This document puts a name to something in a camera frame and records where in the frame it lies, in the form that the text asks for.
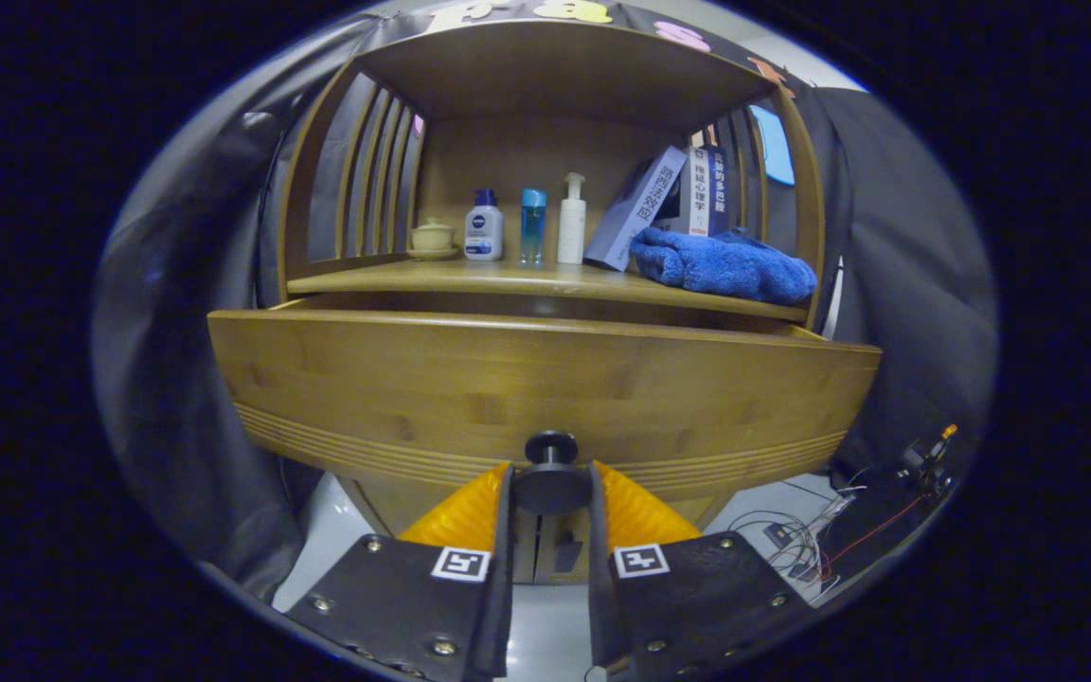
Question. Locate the dark blue book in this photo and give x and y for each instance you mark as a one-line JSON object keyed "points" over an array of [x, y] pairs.
{"points": [[718, 189]]}

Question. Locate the white book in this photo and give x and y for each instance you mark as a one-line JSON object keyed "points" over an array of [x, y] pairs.
{"points": [[697, 194]]}

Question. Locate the white lotion bottle blue cap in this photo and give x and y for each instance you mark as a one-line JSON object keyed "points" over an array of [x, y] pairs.
{"points": [[483, 232]]}

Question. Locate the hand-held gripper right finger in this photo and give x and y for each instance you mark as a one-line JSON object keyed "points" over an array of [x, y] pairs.
{"points": [[599, 597]]}

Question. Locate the wooden drawer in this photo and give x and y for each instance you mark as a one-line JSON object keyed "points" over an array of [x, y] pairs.
{"points": [[413, 379]]}

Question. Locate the wooden countertop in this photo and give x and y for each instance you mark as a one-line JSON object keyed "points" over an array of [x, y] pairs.
{"points": [[508, 277]]}

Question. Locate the blue folded towel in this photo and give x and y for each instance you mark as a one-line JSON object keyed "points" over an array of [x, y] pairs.
{"points": [[725, 265]]}

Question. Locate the white pump bottle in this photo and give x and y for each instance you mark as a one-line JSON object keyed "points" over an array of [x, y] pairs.
{"points": [[571, 227]]}

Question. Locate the clear blue bottle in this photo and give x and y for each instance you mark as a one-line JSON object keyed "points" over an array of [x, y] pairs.
{"points": [[532, 227]]}

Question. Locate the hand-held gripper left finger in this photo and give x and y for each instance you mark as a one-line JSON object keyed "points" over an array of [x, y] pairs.
{"points": [[502, 587]]}

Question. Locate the wooden cabinet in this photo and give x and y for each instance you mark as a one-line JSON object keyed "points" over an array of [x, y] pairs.
{"points": [[527, 161]]}

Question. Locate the pale purple book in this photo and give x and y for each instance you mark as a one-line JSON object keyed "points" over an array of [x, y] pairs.
{"points": [[635, 208]]}

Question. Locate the black equipment with orange tip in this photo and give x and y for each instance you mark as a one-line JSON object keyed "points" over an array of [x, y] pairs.
{"points": [[924, 455]]}

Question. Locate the black drawer knob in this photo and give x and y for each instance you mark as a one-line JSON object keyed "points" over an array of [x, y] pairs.
{"points": [[550, 474]]}

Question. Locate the black backdrop cloth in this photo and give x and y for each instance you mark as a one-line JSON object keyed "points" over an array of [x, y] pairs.
{"points": [[176, 379]]}

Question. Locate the beige lidded cup with saucer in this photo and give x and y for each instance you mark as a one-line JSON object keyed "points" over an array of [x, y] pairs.
{"points": [[432, 237]]}

